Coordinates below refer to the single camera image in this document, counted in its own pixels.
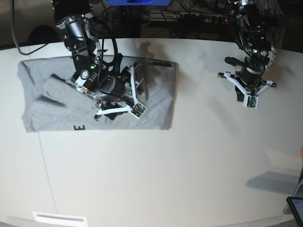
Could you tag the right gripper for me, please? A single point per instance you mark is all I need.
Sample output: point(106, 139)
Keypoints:
point(112, 89)

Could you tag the black power strip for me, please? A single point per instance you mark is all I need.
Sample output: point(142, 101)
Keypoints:
point(203, 18)

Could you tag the white table label strip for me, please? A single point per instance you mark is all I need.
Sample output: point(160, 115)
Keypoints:
point(63, 220)

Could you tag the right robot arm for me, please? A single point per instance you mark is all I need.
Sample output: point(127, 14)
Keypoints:
point(94, 77)

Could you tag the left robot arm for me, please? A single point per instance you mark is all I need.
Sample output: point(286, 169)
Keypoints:
point(247, 25)

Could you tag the grey T-shirt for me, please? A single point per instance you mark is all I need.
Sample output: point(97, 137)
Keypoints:
point(53, 104)

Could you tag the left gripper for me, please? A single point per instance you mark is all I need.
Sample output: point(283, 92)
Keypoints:
point(249, 78)

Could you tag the black tablet device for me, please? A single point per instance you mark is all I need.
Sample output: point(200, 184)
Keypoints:
point(296, 206)

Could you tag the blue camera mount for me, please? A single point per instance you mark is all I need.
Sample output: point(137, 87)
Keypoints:
point(138, 2)

